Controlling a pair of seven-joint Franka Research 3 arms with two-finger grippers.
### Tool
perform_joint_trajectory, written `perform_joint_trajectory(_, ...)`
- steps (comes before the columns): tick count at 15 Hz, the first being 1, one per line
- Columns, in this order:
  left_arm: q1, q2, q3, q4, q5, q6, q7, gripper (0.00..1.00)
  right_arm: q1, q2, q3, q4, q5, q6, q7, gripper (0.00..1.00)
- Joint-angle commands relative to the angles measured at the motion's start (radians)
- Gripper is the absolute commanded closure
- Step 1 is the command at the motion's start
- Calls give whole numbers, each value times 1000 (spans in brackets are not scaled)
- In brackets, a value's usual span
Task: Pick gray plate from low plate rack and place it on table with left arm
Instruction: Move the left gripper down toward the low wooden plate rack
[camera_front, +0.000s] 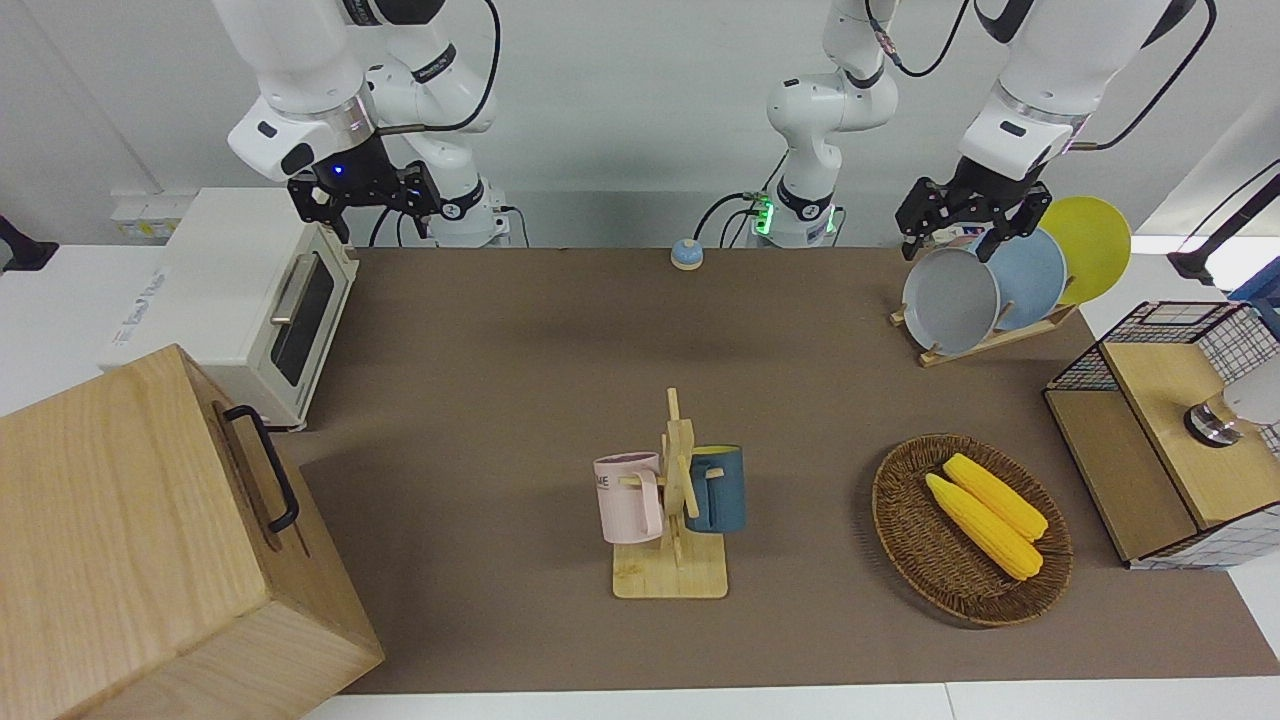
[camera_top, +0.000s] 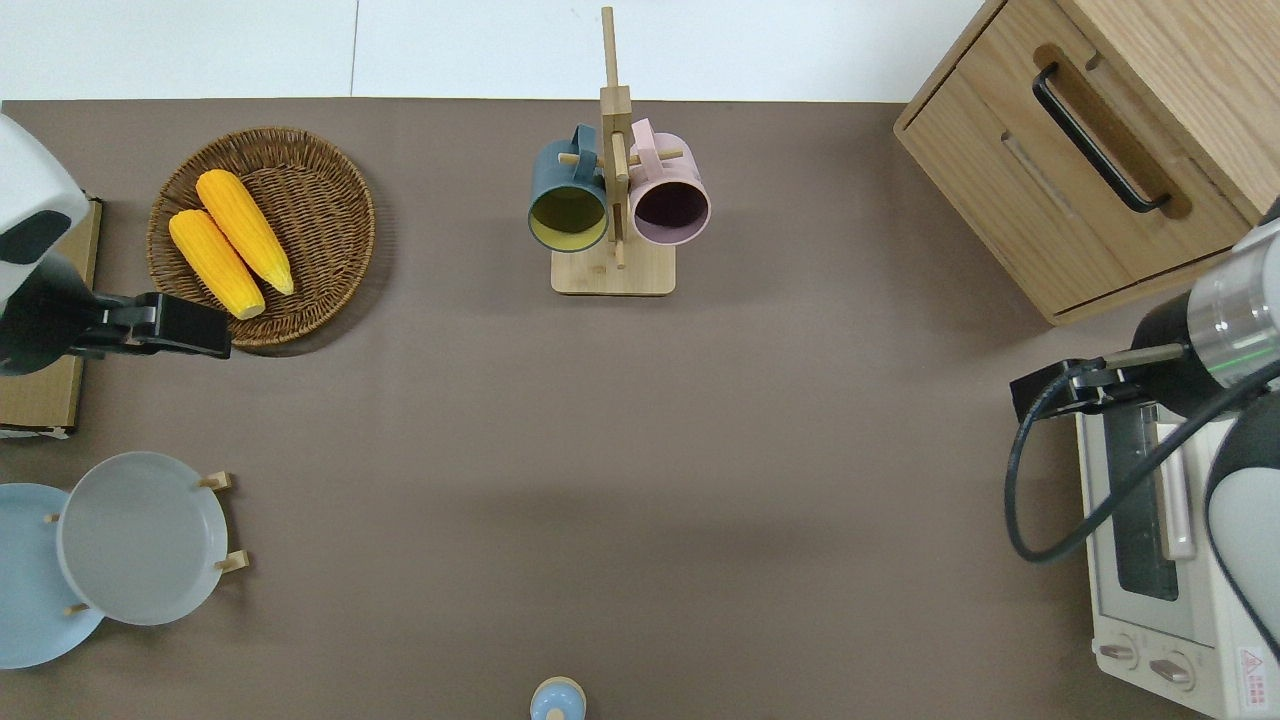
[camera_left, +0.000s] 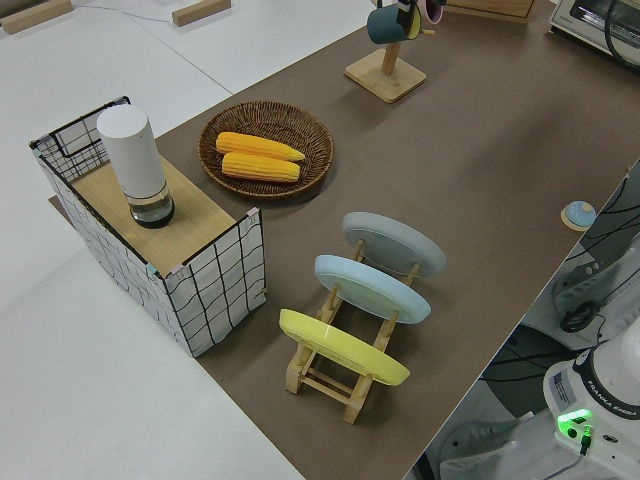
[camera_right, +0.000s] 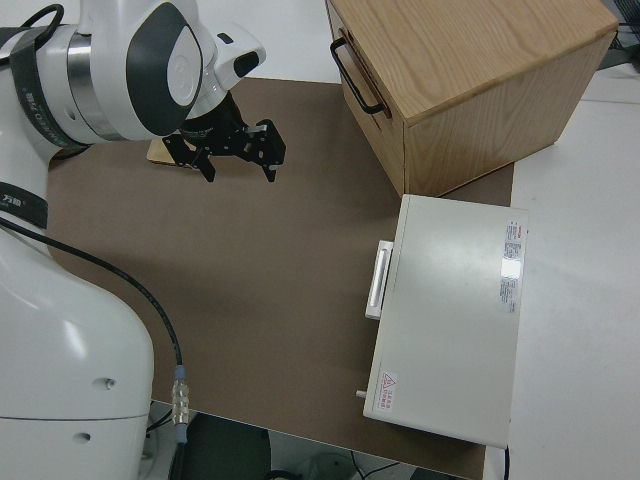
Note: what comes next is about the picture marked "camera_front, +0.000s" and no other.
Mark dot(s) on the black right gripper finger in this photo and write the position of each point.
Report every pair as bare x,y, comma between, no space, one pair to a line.
320,205
422,195

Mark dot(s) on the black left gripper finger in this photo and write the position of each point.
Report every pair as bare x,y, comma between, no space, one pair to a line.
1025,222
912,230

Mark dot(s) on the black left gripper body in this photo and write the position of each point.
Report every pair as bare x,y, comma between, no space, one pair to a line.
985,190

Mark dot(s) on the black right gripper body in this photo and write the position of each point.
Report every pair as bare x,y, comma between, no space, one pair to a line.
350,170

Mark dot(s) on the gray plate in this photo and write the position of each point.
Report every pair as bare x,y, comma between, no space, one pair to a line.
950,300

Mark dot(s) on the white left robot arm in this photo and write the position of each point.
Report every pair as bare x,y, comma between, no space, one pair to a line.
1050,70

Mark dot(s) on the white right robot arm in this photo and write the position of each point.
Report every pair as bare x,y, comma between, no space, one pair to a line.
300,60

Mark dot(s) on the light blue plate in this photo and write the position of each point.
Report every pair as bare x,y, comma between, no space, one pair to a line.
1030,275

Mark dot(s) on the yellow plate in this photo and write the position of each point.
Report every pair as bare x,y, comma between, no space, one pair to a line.
1095,245

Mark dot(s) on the low wooden plate rack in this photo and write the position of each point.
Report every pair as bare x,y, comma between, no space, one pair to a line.
985,345

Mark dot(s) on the white toaster oven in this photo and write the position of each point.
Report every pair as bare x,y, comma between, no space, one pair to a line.
220,290

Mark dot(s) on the white power strip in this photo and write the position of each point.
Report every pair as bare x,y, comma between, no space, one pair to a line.
150,215

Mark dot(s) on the brown table mat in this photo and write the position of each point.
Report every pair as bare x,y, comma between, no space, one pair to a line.
500,350

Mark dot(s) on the small blue bell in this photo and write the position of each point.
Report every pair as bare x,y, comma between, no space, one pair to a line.
686,255

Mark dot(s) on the blue box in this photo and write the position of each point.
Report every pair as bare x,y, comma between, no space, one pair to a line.
1262,295

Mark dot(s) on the yellow corn cob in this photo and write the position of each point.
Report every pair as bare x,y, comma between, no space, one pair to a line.
995,495
985,528

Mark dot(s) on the white cylindrical bottle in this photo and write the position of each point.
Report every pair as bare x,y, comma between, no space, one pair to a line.
1255,395

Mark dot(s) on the brown wicker basket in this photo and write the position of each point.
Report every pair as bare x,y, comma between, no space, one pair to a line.
920,530

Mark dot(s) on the dark blue mug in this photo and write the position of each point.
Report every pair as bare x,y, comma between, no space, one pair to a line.
722,495

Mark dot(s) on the pink mug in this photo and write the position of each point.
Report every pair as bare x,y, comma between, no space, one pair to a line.
625,500

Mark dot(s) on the large wooden box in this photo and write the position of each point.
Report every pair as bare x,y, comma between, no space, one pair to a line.
130,540

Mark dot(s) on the wooden mug tree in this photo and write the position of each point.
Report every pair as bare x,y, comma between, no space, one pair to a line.
670,575

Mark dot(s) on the black camera stand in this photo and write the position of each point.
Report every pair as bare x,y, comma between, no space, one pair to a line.
22,250
1215,245

